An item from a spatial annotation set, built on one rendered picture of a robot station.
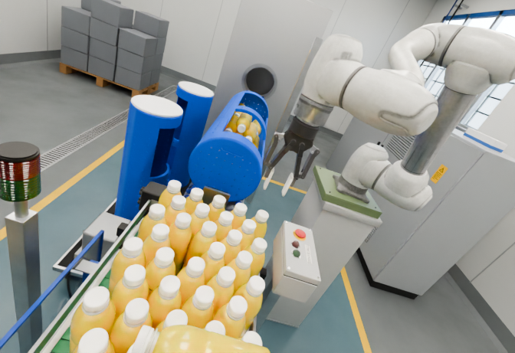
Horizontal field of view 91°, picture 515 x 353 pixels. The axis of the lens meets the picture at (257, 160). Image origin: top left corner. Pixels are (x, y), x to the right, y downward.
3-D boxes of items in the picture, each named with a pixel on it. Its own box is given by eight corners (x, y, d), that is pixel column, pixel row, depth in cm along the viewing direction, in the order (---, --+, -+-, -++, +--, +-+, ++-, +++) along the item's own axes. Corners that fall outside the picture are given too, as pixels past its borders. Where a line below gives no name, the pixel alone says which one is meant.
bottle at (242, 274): (227, 321, 69) (250, 278, 61) (205, 308, 70) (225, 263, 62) (237, 300, 75) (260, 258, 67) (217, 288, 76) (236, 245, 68)
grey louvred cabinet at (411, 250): (350, 181, 427) (401, 100, 365) (416, 301, 235) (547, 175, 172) (321, 170, 421) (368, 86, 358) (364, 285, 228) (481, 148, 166)
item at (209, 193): (221, 217, 100) (231, 192, 94) (220, 220, 98) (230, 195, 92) (197, 208, 99) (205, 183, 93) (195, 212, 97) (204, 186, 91)
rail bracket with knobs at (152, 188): (168, 209, 97) (174, 187, 93) (161, 221, 91) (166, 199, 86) (143, 201, 96) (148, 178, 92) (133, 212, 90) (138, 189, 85)
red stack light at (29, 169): (49, 168, 51) (49, 152, 50) (20, 185, 46) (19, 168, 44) (17, 158, 51) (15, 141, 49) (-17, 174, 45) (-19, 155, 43)
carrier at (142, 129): (109, 232, 165) (155, 235, 176) (125, 109, 128) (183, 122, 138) (118, 203, 189) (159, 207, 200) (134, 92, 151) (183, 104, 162)
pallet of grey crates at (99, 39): (157, 89, 471) (170, 21, 420) (137, 99, 400) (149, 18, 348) (92, 66, 457) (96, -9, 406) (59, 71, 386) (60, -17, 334)
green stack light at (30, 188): (49, 188, 53) (49, 169, 51) (21, 206, 48) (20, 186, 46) (18, 178, 53) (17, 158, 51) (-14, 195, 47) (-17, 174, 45)
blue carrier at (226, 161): (259, 137, 183) (275, 100, 171) (245, 212, 104) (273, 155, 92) (221, 122, 180) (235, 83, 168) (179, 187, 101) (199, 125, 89)
